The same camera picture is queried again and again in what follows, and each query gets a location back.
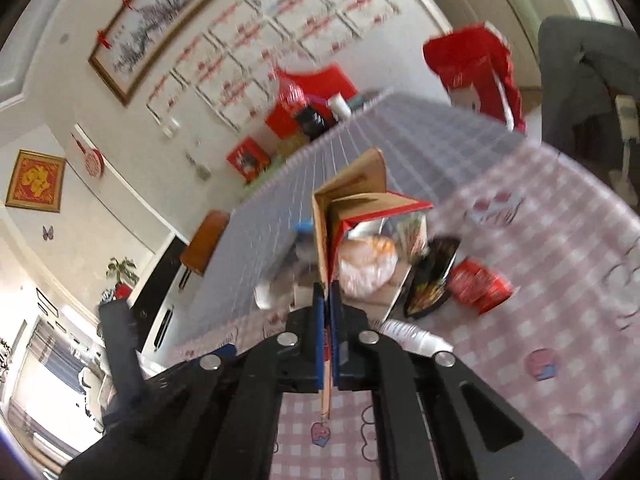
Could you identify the round red wall ornament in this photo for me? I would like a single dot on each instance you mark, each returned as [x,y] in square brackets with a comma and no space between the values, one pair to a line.
[92,162]

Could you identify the shiny snack wrapper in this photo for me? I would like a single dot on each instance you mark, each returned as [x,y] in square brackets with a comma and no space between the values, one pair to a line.
[412,235]

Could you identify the red-topped cardboard box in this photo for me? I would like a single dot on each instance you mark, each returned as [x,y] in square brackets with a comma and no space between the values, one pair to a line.
[350,180]

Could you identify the red snack packet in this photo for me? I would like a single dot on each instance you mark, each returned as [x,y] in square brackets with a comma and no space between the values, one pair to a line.
[475,282]

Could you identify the pink checked tablecloth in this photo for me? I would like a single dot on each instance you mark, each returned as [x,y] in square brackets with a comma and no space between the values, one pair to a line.
[550,260]

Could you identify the clear plastic bottle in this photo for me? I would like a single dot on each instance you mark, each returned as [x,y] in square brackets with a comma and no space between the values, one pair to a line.
[285,280]

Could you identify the oval wall hanging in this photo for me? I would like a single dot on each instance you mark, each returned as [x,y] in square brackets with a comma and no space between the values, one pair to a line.
[200,170]

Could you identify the white paper cups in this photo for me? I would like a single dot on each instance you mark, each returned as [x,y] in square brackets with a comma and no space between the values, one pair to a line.
[415,335]

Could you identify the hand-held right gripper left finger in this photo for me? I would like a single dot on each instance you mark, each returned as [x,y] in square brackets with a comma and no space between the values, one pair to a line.
[317,330]

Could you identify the red gift bag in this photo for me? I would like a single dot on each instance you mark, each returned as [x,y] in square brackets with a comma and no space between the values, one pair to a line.
[330,80]

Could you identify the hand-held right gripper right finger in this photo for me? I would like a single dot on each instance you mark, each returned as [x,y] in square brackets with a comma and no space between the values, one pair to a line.
[336,330]

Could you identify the white cup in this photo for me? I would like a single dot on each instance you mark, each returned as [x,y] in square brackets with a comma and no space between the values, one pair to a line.
[340,106]

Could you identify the black snack packet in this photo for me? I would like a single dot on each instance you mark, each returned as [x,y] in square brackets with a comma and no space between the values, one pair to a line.
[430,280]

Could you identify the gold framed red picture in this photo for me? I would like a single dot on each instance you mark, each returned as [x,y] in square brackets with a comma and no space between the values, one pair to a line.
[35,180]

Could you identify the grey jacket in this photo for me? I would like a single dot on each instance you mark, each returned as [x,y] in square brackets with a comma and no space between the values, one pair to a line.
[575,70]

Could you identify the grey grid tablecloth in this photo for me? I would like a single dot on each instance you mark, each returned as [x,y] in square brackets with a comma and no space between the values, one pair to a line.
[400,135]

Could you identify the white plastic bag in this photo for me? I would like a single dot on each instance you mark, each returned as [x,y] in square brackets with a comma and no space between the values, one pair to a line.
[365,265]

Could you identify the red picture box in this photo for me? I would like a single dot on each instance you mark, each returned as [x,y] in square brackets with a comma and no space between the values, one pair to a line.
[247,160]

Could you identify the wall of red-bordered certificates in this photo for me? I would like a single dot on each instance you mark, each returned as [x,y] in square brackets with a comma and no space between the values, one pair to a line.
[300,25]

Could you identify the potted plant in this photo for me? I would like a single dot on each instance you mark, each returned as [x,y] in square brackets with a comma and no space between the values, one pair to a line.
[122,272]

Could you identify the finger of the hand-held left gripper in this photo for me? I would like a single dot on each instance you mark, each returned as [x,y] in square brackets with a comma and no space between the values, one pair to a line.
[120,340]

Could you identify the butterfly wall sticker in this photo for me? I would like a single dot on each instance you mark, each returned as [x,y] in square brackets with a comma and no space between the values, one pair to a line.
[48,233]

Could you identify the white light switch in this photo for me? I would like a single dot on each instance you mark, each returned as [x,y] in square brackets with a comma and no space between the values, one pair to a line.
[171,127]

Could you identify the brown wooden chair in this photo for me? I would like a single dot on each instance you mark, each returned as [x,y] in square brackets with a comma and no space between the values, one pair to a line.
[205,242]

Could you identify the cola bottle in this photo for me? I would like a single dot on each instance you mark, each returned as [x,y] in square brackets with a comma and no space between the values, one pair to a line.
[310,120]

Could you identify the framed blossom painting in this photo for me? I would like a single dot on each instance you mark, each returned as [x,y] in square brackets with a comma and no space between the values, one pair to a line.
[155,25]

